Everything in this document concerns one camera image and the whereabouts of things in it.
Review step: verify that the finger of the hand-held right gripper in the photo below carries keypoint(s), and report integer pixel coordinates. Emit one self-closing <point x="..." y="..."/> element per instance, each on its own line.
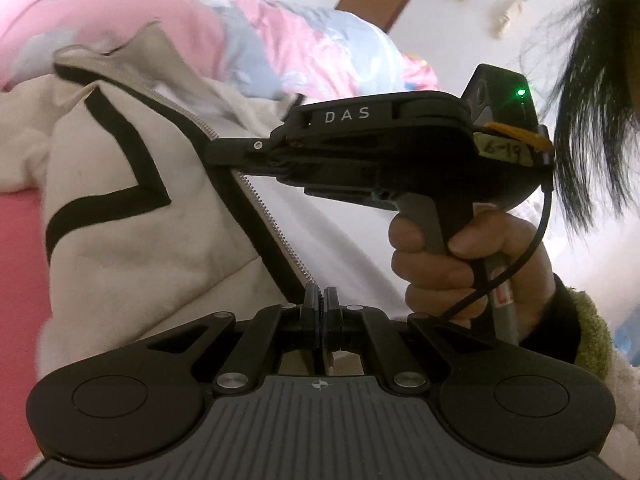
<point x="240" y="152"/>

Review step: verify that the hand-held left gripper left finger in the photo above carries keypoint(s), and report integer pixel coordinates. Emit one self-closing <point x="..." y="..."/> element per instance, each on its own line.
<point x="312" y="310"/>

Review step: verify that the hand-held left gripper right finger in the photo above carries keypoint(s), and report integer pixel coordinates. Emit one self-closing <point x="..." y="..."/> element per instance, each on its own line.
<point x="330" y="310"/>

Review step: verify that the beige zip jacket black stripes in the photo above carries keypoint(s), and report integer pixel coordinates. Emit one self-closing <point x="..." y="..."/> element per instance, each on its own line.
<point x="150" y="260"/>

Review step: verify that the person's right hand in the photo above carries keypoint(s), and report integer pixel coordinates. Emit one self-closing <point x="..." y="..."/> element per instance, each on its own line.
<point x="520" y="250"/>

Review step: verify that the pink grey blue floral quilt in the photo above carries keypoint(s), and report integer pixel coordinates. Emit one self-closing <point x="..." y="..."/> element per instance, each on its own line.
<point x="300" y="35"/>

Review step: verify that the person's black hair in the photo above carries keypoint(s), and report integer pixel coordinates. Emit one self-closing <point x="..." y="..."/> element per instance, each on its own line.
<point x="600" y="110"/>

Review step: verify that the pink printed bed blanket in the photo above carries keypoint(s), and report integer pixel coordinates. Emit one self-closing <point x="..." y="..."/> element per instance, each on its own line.
<point x="20" y="285"/>

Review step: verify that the pale blue object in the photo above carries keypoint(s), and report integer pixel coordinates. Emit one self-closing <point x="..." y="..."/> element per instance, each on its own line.
<point x="630" y="335"/>

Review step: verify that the wall coat hook rack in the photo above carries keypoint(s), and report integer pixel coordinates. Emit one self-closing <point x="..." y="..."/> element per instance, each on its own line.
<point x="500" y="10"/>

